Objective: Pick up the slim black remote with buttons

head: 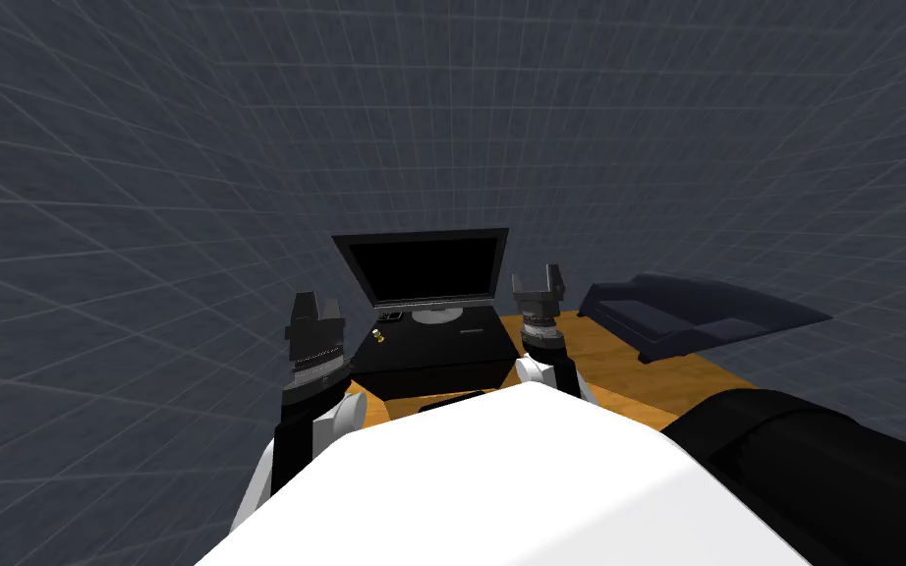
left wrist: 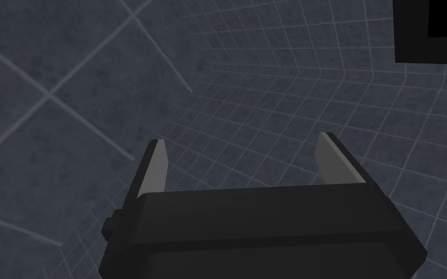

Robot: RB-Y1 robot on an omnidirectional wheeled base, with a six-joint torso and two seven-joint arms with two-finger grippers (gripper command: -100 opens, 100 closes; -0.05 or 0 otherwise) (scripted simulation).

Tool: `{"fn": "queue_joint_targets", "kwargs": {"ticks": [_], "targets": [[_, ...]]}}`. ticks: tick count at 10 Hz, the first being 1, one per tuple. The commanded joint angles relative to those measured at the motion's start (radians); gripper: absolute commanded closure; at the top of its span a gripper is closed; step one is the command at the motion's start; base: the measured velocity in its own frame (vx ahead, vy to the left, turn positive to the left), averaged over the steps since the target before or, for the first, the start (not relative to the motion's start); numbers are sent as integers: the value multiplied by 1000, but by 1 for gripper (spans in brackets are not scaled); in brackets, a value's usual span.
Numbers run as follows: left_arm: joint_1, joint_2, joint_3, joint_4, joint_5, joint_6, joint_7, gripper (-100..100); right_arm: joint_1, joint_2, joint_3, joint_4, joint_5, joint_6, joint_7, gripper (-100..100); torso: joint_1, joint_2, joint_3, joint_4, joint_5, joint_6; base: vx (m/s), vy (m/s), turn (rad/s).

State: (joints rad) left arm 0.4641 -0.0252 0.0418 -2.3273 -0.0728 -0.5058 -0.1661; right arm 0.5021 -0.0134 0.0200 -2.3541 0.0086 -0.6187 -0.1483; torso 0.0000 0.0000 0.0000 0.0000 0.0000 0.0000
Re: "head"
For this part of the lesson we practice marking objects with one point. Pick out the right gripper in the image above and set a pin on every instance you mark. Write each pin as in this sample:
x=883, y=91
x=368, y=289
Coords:
x=538, y=303

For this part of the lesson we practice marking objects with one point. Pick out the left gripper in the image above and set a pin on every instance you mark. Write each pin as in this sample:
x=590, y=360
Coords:
x=316, y=339

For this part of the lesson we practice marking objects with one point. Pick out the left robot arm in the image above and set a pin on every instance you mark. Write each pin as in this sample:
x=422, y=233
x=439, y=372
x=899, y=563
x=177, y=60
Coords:
x=296, y=440

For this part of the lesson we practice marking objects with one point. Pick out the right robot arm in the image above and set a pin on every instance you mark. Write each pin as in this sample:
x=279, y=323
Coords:
x=815, y=479

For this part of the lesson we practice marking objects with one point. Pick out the small black remote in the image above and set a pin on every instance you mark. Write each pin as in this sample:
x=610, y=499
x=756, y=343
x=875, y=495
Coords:
x=390, y=316

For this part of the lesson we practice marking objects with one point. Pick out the black television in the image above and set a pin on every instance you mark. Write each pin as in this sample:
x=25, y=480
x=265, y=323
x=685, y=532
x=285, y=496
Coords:
x=421, y=267

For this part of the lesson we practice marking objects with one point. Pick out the black television stand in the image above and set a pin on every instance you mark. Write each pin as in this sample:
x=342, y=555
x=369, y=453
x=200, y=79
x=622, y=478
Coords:
x=441, y=350

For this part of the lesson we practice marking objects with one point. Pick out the dark blue sofa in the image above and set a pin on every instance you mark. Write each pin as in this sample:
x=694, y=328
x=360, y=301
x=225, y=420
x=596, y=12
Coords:
x=689, y=318

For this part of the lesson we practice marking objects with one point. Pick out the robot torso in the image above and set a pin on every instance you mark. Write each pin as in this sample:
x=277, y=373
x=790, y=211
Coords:
x=500, y=487

